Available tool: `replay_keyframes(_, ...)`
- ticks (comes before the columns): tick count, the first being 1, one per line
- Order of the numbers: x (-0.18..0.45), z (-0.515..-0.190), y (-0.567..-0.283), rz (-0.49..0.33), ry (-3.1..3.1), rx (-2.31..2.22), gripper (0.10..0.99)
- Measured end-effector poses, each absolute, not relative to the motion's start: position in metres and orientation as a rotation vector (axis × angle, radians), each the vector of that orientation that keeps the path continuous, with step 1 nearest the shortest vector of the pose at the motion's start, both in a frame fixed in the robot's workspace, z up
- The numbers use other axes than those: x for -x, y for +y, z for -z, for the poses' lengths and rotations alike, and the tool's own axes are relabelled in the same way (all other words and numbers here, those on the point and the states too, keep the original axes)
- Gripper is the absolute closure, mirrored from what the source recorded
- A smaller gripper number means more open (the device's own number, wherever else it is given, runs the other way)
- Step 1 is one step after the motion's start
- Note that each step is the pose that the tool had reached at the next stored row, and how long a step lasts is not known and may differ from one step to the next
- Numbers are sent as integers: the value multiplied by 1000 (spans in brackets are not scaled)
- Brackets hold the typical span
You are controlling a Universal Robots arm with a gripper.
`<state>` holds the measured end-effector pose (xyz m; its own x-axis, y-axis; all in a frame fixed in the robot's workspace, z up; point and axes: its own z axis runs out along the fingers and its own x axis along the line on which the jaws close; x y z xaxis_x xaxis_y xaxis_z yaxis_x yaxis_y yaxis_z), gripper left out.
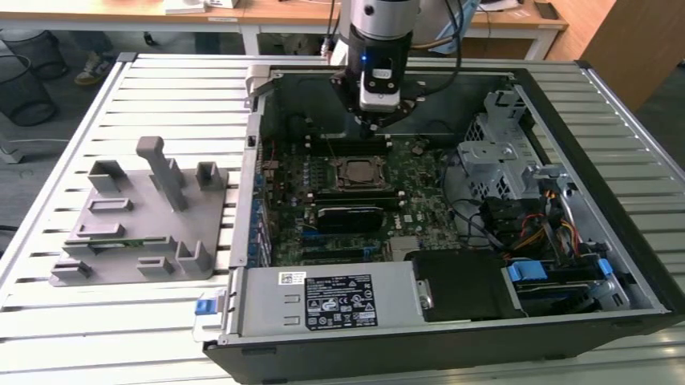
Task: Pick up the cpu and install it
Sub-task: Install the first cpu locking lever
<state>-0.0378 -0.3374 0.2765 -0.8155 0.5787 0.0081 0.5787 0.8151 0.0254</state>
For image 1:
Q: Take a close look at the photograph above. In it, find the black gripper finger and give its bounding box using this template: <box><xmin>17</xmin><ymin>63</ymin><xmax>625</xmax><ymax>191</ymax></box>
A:
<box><xmin>329</xmin><ymin>71</ymin><xmax>374</xmax><ymax>132</ymax></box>
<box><xmin>370</xmin><ymin>81</ymin><xmax>429</xmax><ymax>133</ymax></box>

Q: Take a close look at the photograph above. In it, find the CPU socket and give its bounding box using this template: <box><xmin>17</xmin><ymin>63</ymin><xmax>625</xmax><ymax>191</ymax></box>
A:
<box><xmin>332</xmin><ymin>156</ymin><xmax>389</xmax><ymax>190</ymax></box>

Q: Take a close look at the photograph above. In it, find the grey case release latch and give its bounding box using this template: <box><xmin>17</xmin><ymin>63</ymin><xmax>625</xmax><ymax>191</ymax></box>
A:
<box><xmin>245</xmin><ymin>65</ymin><xmax>273</xmax><ymax>110</ymax></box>

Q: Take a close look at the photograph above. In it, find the silver drive cage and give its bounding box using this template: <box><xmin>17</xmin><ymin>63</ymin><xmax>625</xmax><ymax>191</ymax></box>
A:
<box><xmin>457</xmin><ymin>90</ymin><xmax>572</xmax><ymax>201</ymax></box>

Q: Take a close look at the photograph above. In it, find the green motherboard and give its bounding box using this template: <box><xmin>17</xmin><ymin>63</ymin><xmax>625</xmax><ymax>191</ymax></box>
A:
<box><xmin>256</xmin><ymin>138</ymin><xmax>468</xmax><ymax>269</ymax></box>

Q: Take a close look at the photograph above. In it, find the black graphics card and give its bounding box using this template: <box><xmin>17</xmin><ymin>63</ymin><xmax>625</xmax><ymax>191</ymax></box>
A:
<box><xmin>314</xmin><ymin>204</ymin><xmax>386</xmax><ymax>236</ymax></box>

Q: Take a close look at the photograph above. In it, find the silver chipset heatsink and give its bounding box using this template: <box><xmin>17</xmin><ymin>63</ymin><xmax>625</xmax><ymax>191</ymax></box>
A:
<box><xmin>389</xmin><ymin>236</ymin><xmax>420</xmax><ymax>260</ymax></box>

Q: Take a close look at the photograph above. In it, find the black expansion slot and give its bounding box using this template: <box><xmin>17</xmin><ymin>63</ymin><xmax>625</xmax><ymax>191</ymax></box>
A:
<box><xmin>300</xmin><ymin>247</ymin><xmax>376</xmax><ymax>261</ymax></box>

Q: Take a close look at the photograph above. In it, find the brown wooden cabinet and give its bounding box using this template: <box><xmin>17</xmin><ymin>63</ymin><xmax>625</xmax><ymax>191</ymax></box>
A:
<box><xmin>580</xmin><ymin>0</ymin><xmax>685</xmax><ymax>116</ymax></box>

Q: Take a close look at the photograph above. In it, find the black plastic shroud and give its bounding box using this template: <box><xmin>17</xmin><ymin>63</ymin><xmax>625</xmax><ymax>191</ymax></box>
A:
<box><xmin>404</xmin><ymin>248</ymin><xmax>519</xmax><ymax>323</ymax></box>

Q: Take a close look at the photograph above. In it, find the wooden desk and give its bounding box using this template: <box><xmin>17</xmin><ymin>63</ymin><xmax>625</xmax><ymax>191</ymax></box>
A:
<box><xmin>0</xmin><ymin>0</ymin><xmax>569</xmax><ymax>61</ymax></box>

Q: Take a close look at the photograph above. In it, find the blue disk carrier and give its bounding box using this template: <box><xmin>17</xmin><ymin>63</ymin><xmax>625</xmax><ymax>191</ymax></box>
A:
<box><xmin>505</xmin><ymin>259</ymin><xmax>551</xmax><ymax>285</ymax></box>

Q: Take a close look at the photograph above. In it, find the grey parts rack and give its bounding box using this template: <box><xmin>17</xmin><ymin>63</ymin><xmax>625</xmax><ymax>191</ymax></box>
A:
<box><xmin>49</xmin><ymin>136</ymin><xmax>232</xmax><ymax>288</ymax></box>

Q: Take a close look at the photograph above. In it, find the white black sneaker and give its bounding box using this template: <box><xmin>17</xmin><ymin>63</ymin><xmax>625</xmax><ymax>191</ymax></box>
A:
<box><xmin>74</xmin><ymin>51</ymin><xmax>115</xmax><ymax>86</ymax></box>

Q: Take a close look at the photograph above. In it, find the silver power supply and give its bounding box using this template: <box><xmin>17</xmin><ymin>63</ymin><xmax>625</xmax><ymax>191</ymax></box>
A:
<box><xmin>228</xmin><ymin>262</ymin><xmax>433</xmax><ymax>337</ymax></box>

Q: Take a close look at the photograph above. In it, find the green RAM stick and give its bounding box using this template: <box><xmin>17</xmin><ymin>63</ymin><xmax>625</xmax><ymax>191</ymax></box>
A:
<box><xmin>65</xmin><ymin>236</ymin><xmax>175</xmax><ymax>249</ymax></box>

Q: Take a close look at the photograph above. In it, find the blue case latch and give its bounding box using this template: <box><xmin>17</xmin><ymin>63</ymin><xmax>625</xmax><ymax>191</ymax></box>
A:
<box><xmin>195</xmin><ymin>298</ymin><xmax>222</xmax><ymax>318</ymax></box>

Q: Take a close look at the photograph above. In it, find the black mesh wastebasket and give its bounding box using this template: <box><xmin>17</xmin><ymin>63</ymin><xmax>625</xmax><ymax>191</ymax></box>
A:
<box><xmin>0</xmin><ymin>54</ymin><xmax>59</xmax><ymax>128</ymax></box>
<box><xmin>0</xmin><ymin>30</ymin><xmax>70</xmax><ymax>80</ymax></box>

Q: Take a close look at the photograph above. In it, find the disk bay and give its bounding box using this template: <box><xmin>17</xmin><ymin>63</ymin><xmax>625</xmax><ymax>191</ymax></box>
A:
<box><xmin>503</xmin><ymin>252</ymin><xmax>633</xmax><ymax>318</ymax></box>

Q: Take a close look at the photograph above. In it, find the black PC case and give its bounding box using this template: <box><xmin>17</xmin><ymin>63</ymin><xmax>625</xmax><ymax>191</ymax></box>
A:
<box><xmin>202</xmin><ymin>63</ymin><xmax>685</xmax><ymax>385</ymax></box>

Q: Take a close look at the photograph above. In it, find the white camera box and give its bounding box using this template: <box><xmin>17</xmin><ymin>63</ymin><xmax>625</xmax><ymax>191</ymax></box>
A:
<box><xmin>358</xmin><ymin>66</ymin><xmax>404</xmax><ymax>112</ymax></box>

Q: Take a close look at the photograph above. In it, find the hanging grey cable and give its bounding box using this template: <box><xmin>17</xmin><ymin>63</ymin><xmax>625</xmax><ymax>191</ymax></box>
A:
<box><xmin>320</xmin><ymin>0</ymin><xmax>344</xmax><ymax>57</ymax></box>

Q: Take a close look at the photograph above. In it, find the black camera cable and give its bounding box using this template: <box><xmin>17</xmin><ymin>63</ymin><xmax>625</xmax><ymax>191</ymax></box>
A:
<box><xmin>414</xmin><ymin>0</ymin><xmax>467</xmax><ymax>97</ymax></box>

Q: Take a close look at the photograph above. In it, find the yellow orange wire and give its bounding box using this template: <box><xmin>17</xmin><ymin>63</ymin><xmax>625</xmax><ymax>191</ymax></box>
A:
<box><xmin>512</xmin><ymin>222</ymin><xmax>583</xmax><ymax>252</ymax></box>

